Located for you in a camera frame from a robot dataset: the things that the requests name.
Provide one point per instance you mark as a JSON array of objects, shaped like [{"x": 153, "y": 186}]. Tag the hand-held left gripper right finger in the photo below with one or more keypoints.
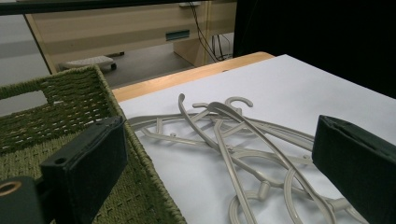
[{"x": 358, "y": 168}]

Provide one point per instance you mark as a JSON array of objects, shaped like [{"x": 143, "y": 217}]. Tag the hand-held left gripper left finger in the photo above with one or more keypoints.
[{"x": 87, "y": 161}]

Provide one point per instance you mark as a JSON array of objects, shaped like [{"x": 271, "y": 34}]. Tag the green woven basket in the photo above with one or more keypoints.
[{"x": 77, "y": 93}]

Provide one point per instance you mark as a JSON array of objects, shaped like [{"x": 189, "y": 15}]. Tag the beige plastic clothes hanger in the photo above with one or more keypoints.
[
  {"x": 238, "y": 98},
  {"x": 236, "y": 116},
  {"x": 186, "y": 119}
]

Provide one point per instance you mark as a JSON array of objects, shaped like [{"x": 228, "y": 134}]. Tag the low wheeled dolly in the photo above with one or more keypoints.
[{"x": 90, "y": 61}]

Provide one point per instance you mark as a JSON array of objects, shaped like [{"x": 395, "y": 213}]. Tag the white table cover sheet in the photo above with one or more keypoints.
[{"x": 280, "y": 87}]

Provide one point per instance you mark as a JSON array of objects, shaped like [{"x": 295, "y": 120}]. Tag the light wooden desk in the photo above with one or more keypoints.
[{"x": 102, "y": 34}]

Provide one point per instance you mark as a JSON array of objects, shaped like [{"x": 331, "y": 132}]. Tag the black curtain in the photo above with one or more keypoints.
[{"x": 311, "y": 37}]

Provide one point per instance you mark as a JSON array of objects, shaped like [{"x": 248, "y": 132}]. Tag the black horizontal frame bar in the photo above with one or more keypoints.
[{"x": 77, "y": 6}]

